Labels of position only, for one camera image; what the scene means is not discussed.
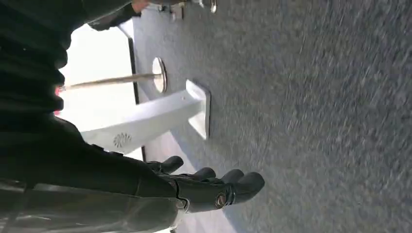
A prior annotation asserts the metal pole with round base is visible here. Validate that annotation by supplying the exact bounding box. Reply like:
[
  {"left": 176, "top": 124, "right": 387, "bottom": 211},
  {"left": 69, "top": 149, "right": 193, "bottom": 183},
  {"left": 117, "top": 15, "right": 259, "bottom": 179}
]
[{"left": 59, "top": 57, "right": 168, "bottom": 94}]

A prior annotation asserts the person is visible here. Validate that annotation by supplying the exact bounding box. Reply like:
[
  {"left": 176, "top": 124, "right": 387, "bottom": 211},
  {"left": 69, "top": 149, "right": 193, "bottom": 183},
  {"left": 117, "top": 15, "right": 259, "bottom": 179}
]
[{"left": 87, "top": 0, "right": 151, "bottom": 32}]

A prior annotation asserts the chrome chair base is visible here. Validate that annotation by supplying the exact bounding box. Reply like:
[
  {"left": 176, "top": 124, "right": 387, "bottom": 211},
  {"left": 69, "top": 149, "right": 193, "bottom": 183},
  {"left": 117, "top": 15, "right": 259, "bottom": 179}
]
[{"left": 157, "top": 0, "right": 218, "bottom": 22}]

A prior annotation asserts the white stand with fan logo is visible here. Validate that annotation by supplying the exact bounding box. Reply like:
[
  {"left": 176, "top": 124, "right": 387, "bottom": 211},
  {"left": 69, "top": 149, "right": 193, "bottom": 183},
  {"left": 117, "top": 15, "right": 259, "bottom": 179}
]
[{"left": 80, "top": 79, "right": 212, "bottom": 156}]

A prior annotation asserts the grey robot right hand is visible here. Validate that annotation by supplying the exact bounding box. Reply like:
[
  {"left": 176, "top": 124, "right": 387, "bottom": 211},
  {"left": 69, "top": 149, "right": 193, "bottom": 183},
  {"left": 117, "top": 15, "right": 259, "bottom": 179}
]
[{"left": 0, "top": 114, "right": 266, "bottom": 233}]

